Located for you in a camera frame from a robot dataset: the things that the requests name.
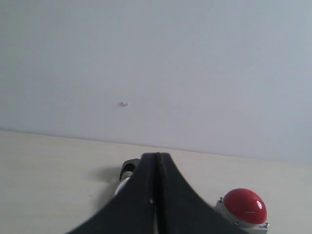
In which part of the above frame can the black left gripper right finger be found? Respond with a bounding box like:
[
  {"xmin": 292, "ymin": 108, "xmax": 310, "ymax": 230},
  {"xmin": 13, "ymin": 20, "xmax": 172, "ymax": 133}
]
[{"xmin": 156, "ymin": 153, "xmax": 245, "ymax": 234}]

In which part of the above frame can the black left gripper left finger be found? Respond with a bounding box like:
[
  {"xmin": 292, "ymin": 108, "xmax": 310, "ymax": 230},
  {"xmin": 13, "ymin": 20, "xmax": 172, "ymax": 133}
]
[{"xmin": 70, "ymin": 153, "xmax": 157, "ymax": 234}]

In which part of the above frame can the yellow black claw hammer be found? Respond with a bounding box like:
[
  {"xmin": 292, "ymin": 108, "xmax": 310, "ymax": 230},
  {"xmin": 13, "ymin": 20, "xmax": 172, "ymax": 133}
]
[{"xmin": 114, "ymin": 158, "xmax": 140, "ymax": 196}]

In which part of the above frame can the red dome push button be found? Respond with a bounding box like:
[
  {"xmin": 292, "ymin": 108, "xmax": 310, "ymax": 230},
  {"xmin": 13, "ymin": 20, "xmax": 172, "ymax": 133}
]
[{"xmin": 214, "ymin": 188, "xmax": 269, "ymax": 234}]

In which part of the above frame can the small white wall plug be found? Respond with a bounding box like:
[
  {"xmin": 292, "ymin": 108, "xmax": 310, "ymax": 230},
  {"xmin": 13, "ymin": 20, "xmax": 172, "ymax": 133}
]
[{"xmin": 119, "ymin": 101, "xmax": 129, "ymax": 107}]

